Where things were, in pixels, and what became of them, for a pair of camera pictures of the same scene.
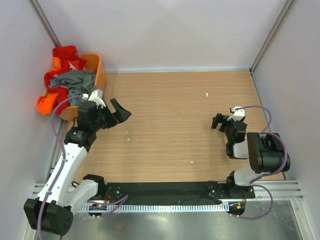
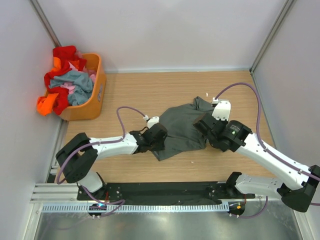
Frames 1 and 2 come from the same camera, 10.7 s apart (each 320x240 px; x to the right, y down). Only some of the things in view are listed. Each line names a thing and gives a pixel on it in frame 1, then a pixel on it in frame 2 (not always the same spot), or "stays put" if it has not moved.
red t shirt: x=67 y=53 stays put
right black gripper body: x=229 y=123 → x=224 y=122
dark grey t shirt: x=79 y=81 → x=182 y=134
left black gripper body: x=105 y=119 → x=158 y=146
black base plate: x=178 y=191 stays put
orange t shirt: x=44 y=104 stays put
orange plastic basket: x=93 y=63 stays put
